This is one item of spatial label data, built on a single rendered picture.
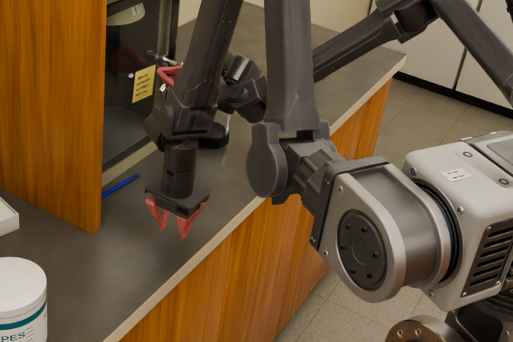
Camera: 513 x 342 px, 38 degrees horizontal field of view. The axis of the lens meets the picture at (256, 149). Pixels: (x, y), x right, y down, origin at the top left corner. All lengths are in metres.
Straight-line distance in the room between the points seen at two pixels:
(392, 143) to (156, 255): 2.61
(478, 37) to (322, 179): 0.62
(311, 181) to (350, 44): 0.66
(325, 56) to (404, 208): 0.74
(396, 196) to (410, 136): 3.32
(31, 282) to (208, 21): 0.52
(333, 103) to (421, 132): 2.02
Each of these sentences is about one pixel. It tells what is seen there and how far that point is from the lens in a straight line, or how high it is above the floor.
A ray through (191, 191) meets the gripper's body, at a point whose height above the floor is 1.20.
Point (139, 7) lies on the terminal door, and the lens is 1.63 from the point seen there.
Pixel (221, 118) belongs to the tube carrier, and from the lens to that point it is 1.91.
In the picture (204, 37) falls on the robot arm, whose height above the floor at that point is 1.50.
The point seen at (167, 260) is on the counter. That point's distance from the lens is 1.58.
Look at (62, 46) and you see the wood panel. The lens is 1.47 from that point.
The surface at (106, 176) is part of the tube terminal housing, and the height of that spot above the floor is 0.96.
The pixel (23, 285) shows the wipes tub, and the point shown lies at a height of 1.09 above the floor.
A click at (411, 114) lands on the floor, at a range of 4.41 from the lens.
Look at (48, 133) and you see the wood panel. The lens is 1.59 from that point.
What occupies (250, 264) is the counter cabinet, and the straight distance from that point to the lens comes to 2.05.
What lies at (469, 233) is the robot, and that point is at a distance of 0.86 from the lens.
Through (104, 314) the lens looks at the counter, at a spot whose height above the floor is 0.94.
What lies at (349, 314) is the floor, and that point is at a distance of 2.94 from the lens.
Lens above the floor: 1.97
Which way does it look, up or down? 32 degrees down
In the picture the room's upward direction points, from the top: 9 degrees clockwise
